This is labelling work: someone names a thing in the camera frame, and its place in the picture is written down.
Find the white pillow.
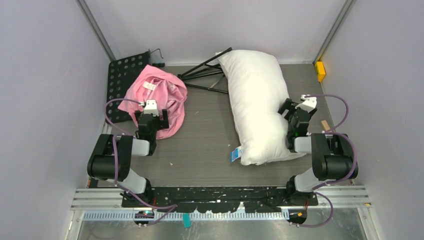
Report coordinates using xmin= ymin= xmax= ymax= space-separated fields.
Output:
xmin=218 ymin=50 xmax=303 ymax=166

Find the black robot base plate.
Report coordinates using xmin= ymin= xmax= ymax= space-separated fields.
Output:
xmin=121 ymin=186 xmax=318 ymax=214

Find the blue white pillow tag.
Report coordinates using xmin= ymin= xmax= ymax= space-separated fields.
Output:
xmin=229 ymin=146 xmax=243 ymax=163

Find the black perforated music stand tray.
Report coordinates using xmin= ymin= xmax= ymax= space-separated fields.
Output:
xmin=106 ymin=51 xmax=150 ymax=123

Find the wooden block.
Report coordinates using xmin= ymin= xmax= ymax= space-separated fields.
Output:
xmin=320 ymin=120 xmax=331 ymax=132

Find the aluminium slotted rail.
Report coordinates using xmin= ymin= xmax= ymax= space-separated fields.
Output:
xmin=82 ymin=208 xmax=339 ymax=222

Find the teal tape piece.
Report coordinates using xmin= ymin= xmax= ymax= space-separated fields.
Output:
xmin=182 ymin=213 xmax=192 ymax=229

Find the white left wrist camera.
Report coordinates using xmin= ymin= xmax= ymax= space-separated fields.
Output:
xmin=139 ymin=99 xmax=159 ymax=117

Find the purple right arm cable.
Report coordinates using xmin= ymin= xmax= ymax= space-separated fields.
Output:
xmin=289 ymin=94 xmax=358 ymax=229

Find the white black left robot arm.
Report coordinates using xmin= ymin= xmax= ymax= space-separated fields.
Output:
xmin=87 ymin=109 xmax=169 ymax=207

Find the yellow toy block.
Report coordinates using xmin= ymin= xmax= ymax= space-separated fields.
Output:
xmin=314 ymin=61 xmax=327 ymax=83

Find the pink pillowcase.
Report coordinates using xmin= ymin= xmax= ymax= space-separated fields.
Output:
xmin=124 ymin=65 xmax=188 ymax=140

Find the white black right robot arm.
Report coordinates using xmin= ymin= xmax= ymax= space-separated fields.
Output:
xmin=278 ymin=95 xmax=359 ymax=205

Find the black folded tripod stand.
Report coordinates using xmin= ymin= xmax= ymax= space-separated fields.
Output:
xmin=176 ymin=47 xmax=233 ymax=94

